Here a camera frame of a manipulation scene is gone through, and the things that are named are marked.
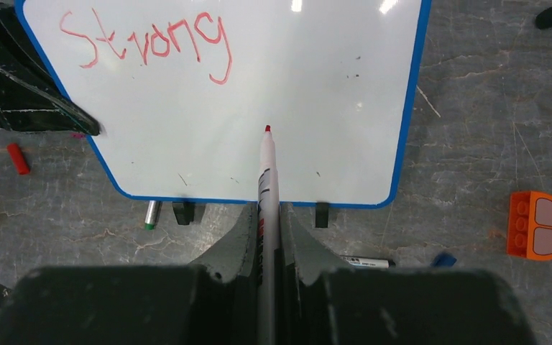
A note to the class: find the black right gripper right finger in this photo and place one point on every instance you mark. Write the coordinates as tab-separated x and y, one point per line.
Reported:
328	301

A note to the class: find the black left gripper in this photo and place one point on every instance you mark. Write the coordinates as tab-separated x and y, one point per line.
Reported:
30	101

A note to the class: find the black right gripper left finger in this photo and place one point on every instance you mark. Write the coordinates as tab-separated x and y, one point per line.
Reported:
211	300

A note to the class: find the blue framed whiteboard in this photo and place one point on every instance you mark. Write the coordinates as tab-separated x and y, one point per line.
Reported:
183	90

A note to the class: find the black whiteboard foot left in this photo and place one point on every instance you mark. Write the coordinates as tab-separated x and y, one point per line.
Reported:
187	213

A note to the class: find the black whiteboard foot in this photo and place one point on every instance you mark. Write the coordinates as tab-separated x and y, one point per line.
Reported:
187	213
322	215

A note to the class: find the black whiteboard foot right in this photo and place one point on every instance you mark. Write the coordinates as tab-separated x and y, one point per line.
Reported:
322	215

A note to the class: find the black cap marker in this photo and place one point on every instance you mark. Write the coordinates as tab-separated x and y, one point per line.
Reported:
369	262

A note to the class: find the green cap marker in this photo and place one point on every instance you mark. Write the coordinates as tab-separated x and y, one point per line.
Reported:
152	215

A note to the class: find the blue cap marker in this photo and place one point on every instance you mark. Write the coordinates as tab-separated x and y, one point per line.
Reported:
444	259

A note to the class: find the orange window toy block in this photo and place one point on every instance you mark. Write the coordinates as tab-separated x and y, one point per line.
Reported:
529	225

